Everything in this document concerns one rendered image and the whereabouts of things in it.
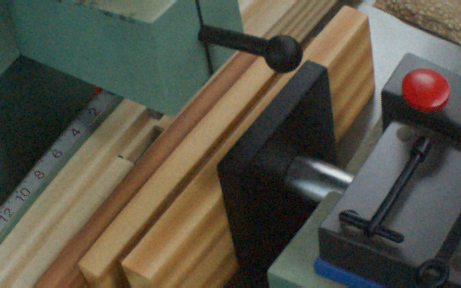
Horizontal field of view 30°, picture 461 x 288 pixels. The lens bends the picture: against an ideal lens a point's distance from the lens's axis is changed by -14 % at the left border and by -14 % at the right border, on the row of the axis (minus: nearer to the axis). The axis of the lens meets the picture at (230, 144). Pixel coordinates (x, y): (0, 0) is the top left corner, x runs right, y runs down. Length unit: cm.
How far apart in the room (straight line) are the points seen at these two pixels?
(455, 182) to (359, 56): 17
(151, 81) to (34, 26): 10
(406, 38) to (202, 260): 26
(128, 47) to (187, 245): 11
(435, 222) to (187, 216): 14
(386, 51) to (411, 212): 25
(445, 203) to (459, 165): 3
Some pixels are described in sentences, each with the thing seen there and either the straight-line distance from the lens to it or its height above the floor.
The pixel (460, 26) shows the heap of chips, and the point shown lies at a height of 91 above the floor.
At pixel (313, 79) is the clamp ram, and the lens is 52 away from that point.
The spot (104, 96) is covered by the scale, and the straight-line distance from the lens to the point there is 60.
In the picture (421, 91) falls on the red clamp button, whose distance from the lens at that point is 47.
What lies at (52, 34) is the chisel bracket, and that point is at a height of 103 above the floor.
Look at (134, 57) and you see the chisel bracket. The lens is 49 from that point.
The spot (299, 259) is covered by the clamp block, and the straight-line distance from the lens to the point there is 49.
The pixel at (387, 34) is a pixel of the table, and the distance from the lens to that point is 70.
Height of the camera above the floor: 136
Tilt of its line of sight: 47 degrees down
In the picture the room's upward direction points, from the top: 11 degrees counter-clockwise
